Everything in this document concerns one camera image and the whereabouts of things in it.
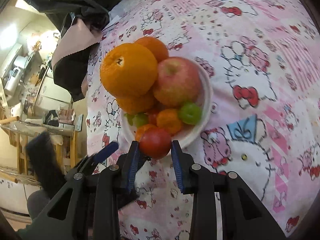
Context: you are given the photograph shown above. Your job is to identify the small mandarin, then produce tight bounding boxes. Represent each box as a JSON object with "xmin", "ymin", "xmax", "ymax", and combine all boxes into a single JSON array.
[
  {"xmin": 156, "ymin": 108, "xmax": 183, "ymax": 135},
  {"xmin": 135, "ymin": 124, "xmax": 157, "ymax": 141}
]

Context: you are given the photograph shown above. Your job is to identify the green lime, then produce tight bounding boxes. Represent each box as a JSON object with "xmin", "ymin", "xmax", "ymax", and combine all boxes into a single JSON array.
[
  {"xmin": 178, "ymin": 102, "xmax": 202, "ymax": 125},
  {"xmin": 132, "ymin": 113, "xmax": 149, "ymax": 128}
]

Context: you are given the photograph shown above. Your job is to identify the red cherry tomato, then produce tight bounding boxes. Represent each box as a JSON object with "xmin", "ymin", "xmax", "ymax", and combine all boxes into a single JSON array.
[
  {"xmin": 139, "ymin": 127, "xmax": 171, "ymax": 159},
  {"xmin": 147, "ymin": 108, "xmax": 160, "ymax": 126}
]

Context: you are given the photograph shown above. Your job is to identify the red apple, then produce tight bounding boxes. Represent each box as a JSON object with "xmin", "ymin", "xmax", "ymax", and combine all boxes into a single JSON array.
[{"xmin": 152, "ymin": 57, "xmax": 201, "ymax": 107}]

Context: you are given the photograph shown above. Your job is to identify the large orange with stem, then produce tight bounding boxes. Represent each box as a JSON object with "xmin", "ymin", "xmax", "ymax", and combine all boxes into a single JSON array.
[{"xmin": 135, "ymin": 36, "xmax": 169, "ymax": 62}]

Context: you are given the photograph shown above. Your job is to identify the wooden rack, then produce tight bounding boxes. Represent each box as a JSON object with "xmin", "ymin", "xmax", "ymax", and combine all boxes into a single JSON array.
[{"xmin": 1, "ymin": 116, "xmax": 79, "ymax": 185}]

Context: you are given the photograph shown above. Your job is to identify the white kitchen cabinet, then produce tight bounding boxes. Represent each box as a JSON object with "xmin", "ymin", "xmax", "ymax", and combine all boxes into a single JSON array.
[{"xmin": 33, "ymin": 67, "xmax": 72, "ymax": 116}]

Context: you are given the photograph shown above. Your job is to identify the black and pink cloth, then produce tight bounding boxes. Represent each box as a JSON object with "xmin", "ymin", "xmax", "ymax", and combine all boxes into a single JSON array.
[{"xmin": 25, "ymin": 0, "xmax": 121, "ymax": 101}]

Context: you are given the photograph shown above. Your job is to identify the pink cartoon print tablecloth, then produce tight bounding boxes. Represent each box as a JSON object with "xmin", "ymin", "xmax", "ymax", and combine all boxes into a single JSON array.
[{"xmin": 86, "ymin": 0, "xmax": 319, "ymax": 237}]

